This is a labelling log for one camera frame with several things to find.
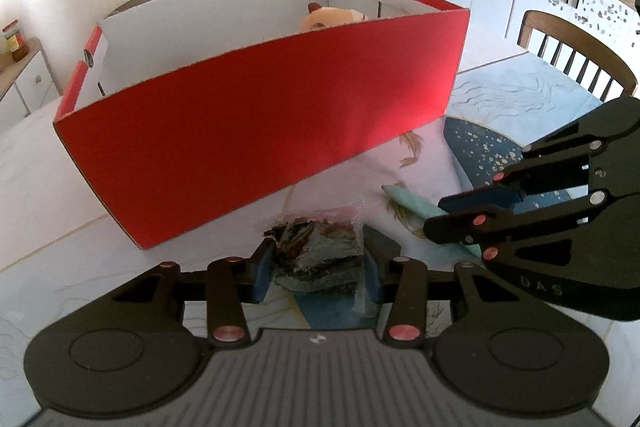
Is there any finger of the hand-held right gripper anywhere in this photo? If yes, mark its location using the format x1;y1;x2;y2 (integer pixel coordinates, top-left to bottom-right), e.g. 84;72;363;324
439;112;631;214
424;189;608;264

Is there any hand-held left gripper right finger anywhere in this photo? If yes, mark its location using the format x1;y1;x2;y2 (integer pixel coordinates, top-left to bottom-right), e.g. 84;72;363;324
362;224;531;349

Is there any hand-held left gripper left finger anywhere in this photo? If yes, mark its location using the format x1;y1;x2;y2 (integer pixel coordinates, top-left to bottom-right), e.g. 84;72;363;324
107;239;277;349

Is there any clear bag of dark snack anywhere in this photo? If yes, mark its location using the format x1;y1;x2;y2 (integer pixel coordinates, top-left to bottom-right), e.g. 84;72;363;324
255;202;386;318

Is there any red cardboard box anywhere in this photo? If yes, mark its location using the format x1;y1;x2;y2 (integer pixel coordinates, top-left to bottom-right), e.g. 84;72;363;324
52;0;472;251

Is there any white and blue desktop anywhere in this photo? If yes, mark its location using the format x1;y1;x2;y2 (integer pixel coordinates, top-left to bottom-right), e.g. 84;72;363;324
0;29;640;427

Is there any white sideboard cabinet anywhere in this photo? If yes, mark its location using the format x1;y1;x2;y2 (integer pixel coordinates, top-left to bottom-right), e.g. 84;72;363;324
0;38;63;135

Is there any jar with red lid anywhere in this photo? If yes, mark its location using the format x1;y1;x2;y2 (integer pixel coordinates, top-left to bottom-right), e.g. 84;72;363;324
2;21;28;60

